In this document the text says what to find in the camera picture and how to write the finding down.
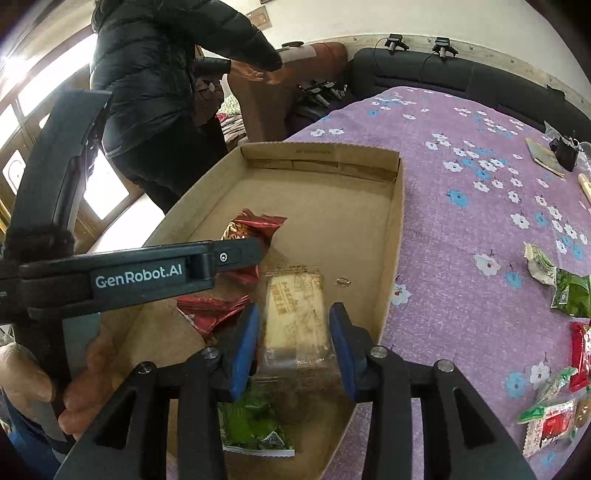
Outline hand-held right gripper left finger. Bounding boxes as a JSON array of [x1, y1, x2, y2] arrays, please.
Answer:
[[54, 302, 262, 480]]

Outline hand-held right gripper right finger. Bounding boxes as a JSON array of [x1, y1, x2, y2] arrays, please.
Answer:
[[329, 302, 539, 480]]

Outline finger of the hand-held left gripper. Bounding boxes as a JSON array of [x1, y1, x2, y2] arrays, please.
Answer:
[[203, 237, 269, 284]]

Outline red foil snack packet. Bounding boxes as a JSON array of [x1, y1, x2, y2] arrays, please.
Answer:
[[221, 209, 287, 287], [177, 295, 252, 344]]

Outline clear cake packet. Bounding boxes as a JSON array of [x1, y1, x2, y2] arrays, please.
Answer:
[[256, 265, 345, 384]]

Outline shallow cardboard box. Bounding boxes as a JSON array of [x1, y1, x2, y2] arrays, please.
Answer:
[[99, 142, 404, 480]]

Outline green zigzag-edged snack packet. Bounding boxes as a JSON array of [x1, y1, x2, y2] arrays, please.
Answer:
[[551, 268, 591, 319]]

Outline red yellow-label snack packet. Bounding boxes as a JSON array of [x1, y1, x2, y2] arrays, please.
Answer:
[[569, 322, 591, 393]]

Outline person's left forearm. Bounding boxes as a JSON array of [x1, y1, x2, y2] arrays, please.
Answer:
[[0, 392, 63, 480]]

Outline person's left hand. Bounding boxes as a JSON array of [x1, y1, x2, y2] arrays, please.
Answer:
[[0, 335, 116, 441]]

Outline wooden glazed door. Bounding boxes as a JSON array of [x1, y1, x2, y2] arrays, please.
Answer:
[[0, 23, 144, 254]]

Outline floral cloth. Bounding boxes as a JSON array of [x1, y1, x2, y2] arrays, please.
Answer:
[[217, 99, 245, 139]]

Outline purple floral blanket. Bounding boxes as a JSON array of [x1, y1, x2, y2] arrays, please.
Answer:
[[281, 85, 591, 480]]

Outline brown armchair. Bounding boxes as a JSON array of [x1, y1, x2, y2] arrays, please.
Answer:
[[228, 41, 349, 141]]

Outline brown handbag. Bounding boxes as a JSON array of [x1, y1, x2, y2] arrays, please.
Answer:
[[191, 76, 225, 127]]

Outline black tools on armchair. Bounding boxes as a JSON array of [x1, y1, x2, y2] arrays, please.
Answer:
[[295, 79, 349, 104]]

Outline white green-striped snack packet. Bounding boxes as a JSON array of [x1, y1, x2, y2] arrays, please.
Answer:
[[517, 399, 575, 425]]

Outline white green snack packet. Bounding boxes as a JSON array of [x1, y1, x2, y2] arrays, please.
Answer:
[[524, 242, 557, 286]]

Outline small green white packet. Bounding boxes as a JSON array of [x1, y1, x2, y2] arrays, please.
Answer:
[[536, 367, 578, 407]]

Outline white red snack packet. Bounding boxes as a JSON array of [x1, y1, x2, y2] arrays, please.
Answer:
[[524, 401, 578, 457]]

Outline brown round snack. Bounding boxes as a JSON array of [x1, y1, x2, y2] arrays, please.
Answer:
[[573, 392, 591, 435]]

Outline black sofa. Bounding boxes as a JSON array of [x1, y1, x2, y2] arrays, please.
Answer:
[[346, 46, 566, 132]]

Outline black clamp device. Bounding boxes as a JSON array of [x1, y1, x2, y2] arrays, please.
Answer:
[[375, 33, 411, 55], [431, 37, 459, 58]]

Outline thin printed booklet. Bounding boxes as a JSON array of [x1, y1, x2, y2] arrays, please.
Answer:
[[526, 137, 566, 178]]

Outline black cup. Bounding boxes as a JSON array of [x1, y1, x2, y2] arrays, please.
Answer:
[[549, 136, 580, 169]]

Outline wall picture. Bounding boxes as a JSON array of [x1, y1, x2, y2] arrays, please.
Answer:
[[249, 4, 271, 31]]

